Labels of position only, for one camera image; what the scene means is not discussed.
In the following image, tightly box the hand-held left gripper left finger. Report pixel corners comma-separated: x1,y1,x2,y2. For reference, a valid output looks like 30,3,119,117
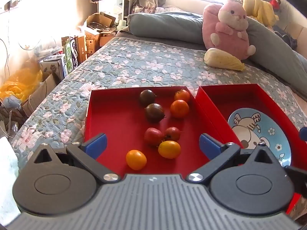
26,133,121,185

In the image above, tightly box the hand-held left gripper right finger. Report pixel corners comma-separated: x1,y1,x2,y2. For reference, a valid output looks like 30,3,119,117
188,133,283,185

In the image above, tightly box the red cardboard box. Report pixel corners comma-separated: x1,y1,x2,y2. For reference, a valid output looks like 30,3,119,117
195,84,307,221
83,85,226,176

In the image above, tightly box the blue cartoon print plate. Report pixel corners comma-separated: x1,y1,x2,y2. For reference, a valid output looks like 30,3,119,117
227,108,292,168

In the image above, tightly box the red tomato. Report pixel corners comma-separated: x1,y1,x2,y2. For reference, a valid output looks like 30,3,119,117
164,126,182,142
144,128,163,146

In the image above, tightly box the yellow tomato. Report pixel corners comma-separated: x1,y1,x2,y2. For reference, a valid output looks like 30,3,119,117
158,140,181,159
126,150,147,170

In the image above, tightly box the orange mandarin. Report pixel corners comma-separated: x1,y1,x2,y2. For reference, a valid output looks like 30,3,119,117
170,100,189,118

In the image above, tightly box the mandarin with stem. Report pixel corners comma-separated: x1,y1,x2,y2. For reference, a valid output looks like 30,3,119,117
174,89,191,103

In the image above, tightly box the dark purple tomato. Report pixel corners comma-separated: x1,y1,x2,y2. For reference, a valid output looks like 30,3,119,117
145,103,166,123
139,89,156,106

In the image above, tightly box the napa cabbage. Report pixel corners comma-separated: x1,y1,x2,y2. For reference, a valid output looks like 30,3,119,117
204,48,245,71

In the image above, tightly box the white printed box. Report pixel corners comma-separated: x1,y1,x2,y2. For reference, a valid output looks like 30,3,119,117
40,54,70,79

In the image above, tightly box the floral quilted bedspread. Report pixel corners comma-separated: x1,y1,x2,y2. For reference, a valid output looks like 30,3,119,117
12,35,307,223

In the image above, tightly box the green white carton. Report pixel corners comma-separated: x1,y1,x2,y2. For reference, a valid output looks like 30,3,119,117
65,37,79,73

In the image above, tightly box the white cloth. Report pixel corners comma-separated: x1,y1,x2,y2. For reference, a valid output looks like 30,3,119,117
0,136,20,218

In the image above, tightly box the grey blue cloth bundle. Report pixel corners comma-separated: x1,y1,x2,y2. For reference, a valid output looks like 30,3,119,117
3,95,22,109

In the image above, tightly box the yellow plastic bag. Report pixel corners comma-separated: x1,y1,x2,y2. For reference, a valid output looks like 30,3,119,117
0,67,44,101

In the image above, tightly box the clear plastic bag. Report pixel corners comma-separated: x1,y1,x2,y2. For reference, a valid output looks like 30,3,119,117
32,38,63,58

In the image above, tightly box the pink plush rabbit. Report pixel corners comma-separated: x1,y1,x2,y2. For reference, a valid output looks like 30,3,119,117
202,0,257,60

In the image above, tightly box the grey blue duvet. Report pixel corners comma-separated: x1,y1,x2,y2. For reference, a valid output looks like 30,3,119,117
127,12,307,99

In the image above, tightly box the open cardboard box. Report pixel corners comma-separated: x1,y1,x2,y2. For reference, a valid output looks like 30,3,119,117
85,12,117,33

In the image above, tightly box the yellow plush toy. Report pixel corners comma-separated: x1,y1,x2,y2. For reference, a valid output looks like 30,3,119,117
240,0,280,27

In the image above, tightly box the red plush toy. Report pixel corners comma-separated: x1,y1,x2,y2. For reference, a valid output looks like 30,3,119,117
262,0,282,11

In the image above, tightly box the white pole stand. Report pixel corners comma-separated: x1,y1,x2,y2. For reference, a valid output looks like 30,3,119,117
117,0,128,29

